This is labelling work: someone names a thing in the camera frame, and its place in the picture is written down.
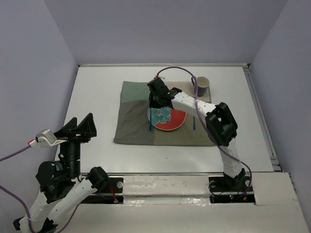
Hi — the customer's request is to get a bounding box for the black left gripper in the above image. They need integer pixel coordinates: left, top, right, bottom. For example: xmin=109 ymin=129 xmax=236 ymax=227
xmin=55 ymin=111 xmax=98 ymax=176

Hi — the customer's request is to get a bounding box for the red floral plate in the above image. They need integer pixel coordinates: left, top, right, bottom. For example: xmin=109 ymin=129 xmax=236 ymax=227
xmin=147 ymin=107 xmax=187 ymax=131

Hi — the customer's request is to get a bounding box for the blue plastic fork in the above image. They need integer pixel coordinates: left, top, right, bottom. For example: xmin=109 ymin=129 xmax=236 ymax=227
xmin=149 ymin=108 xmax=154 ymax=132

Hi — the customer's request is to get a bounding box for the green patchwork cloth placemat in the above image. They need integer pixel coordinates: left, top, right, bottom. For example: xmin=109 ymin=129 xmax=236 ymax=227
xmin=114 ymin=81 xmax=214 ymax=147

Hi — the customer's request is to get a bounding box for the blue metallic spoon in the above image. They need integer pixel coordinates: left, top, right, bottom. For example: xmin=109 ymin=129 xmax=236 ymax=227
xmin=193 ymin=116 xmax=196 ymax=131

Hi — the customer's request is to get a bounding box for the purple ceramic mug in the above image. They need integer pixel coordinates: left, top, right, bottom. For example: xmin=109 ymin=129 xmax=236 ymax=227
xmin=191 ymin=77 xmax=210 ymax=97

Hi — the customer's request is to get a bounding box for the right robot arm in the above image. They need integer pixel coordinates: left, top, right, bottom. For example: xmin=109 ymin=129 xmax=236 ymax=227
xmin=147 ymin=77 xmax=245 ymax=191

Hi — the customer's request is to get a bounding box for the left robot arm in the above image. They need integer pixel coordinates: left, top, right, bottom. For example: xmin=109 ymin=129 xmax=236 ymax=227
xmin=13 ymin=113 xmax=109 ymax=233

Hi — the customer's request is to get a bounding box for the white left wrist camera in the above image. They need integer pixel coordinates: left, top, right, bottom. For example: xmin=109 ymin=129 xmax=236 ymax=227
xmin=28 ymin=129 xmax=66 ymax=148

